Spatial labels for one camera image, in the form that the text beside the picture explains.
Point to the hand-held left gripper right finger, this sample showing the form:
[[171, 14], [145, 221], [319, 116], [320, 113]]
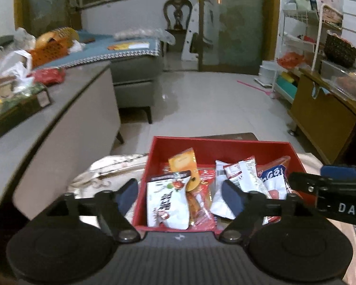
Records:
[[231, 199]]

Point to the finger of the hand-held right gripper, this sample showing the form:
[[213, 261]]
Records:
[[304, 181], [339, 172]]

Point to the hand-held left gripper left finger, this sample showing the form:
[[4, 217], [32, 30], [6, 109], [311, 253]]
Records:
[[127, 196]]

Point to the plain white snack packet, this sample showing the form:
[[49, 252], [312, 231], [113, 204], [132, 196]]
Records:
[[219, 206]]

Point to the white packet with red label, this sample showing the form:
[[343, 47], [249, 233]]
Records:
[[246, 176]]

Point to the blue and white snack packet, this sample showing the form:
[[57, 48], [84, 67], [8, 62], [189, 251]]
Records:
[[274, 181]]

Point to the small red snack packet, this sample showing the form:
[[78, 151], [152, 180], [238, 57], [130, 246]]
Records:
[[206, 176]]

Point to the clear packet of orange snacks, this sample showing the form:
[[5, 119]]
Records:
[[200, 210]]

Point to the white packet with red print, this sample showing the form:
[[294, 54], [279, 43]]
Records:
[[166, 206]]

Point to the red cardboard box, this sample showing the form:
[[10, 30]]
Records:
[[213, 148]]

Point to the orange snack packet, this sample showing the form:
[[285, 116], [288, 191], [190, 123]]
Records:
[[182, 161]]

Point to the wooden cabinet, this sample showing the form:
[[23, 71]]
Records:
[[323, 118]]

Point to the plastic wrapped tray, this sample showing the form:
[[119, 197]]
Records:
[[353, 87]]

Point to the grey sideboard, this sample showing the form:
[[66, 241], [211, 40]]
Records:
[[62, 130]]

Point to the green sponge blocks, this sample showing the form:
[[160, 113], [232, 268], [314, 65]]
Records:
[[286, 84]]

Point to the grey sofa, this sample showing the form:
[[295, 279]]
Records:
[[133, 83]]

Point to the white bucket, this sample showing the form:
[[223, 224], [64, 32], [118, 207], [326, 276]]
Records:
[[267, 71]]

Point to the dark woven basket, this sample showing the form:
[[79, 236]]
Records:
[[339, 52]]

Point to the orange plastic bag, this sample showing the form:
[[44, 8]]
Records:
[[290, 60]]

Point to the dark green gift box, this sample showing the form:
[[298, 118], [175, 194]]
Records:
[[14, 109]]

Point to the blue fringed blanket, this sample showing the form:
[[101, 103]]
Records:
[[101, 52]]

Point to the yellow printed paper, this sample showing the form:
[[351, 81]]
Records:
[[127, 46]]

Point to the clear plastic bag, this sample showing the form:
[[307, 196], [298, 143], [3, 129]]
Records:
[[142, 34]]

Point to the orange plastic basket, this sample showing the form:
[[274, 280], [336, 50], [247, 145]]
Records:
[[50, 49]]

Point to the white folded panel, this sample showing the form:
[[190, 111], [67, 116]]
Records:
[[195, 32]]

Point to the white plastic bag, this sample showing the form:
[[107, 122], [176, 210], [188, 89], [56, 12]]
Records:
[[10, 62]]

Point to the dark wooden chair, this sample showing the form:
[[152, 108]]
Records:
[[177, 13]]

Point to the green wooden door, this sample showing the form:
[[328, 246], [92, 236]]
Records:
[[44, 3]]

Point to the glass door with wooden frame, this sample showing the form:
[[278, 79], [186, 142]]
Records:
[[237, 23]]

